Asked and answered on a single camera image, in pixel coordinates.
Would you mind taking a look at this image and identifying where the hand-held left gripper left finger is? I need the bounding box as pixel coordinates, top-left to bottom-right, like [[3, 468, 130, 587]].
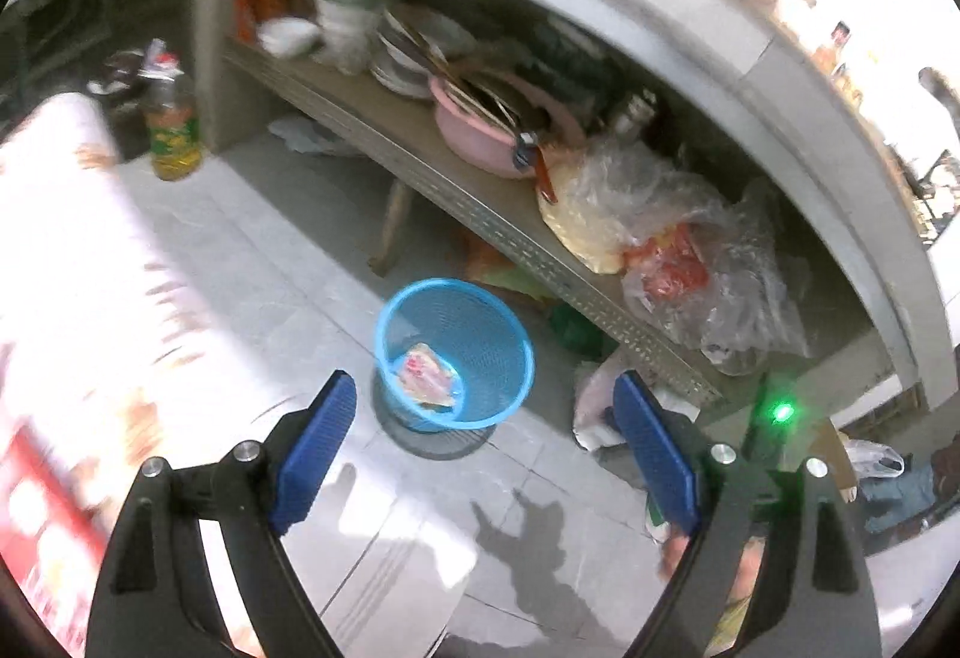
[[86, 369, 358, 658]]

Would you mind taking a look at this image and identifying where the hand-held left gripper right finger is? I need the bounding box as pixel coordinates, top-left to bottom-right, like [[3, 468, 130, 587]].
[[613, 370, 883, 658]]

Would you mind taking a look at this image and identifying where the blue mesh waste basket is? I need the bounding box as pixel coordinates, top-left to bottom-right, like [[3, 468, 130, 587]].
[[374, 278, 536, 435]]

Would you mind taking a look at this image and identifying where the person's right forearm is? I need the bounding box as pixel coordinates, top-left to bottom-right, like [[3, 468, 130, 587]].
[[707, 594, 755, 656]]

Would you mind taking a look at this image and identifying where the person's right hand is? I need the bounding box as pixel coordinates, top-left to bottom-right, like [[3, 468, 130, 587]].
[[660, 527, 767, 599]]

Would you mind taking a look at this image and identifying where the small clear plastic bag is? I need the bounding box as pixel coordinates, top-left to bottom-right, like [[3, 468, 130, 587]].
[[843, 439, 906, 480]]

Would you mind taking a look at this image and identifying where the pink crumpled wrapper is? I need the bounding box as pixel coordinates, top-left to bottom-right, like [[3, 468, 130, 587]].
[[396, 342, 467, 411]]

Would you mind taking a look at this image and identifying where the green plastic bag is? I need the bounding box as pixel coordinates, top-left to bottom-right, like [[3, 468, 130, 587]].
[[550, 300, 619, 360]]

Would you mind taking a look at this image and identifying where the person's jeans leg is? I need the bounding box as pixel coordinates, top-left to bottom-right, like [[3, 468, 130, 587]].
[[861, 444, 960, 540]]

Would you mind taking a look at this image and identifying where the wooden shelf leg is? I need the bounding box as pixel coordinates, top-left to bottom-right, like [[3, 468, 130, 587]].
[[367, 176, 415, 277]]

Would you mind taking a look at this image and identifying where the red printed box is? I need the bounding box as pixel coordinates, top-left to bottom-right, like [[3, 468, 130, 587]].
[[0, 424, 111, 638]]

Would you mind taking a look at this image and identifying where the floral tablecloth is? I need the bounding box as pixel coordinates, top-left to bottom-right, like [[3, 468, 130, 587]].
[[0, 91, 226, 554]]

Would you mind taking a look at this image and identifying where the crumpled white plastic bag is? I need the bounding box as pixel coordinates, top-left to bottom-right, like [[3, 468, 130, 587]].
[[268, 116, 362, 158]]

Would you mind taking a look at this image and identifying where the wooden shelf board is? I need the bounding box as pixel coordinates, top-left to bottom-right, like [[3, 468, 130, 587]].
[[223, 37, 727, 406]]

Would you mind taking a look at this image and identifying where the metal flask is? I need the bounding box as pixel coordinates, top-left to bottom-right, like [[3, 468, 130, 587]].
[[606, 89, 662, 139]]

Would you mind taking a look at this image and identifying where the cooking oil bottle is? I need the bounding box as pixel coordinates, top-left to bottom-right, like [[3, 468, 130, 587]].
[[144, 38, 205, 183]]

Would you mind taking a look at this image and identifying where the pink plastic basin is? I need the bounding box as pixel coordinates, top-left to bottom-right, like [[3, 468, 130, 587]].
[[430, 71, 587, 180]]

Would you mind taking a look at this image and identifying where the bundle of chopsticks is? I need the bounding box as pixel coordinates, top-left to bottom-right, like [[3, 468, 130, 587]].
[[388, 19, 542, 135]]

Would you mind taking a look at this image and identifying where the stack of plates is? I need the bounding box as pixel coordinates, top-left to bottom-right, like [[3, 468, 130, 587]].
[[370, 5, 481, 101]]

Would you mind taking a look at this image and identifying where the white bowl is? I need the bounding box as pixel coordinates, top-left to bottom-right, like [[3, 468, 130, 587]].
[[258, 16, 321, 59]]

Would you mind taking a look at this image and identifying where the grey concrete counter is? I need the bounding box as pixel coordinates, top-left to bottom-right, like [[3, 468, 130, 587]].
[[0, 0, 960, 420]]

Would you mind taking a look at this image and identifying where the red handled knife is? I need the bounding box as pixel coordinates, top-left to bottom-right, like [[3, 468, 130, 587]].
[[514, 131, 562, 207]]

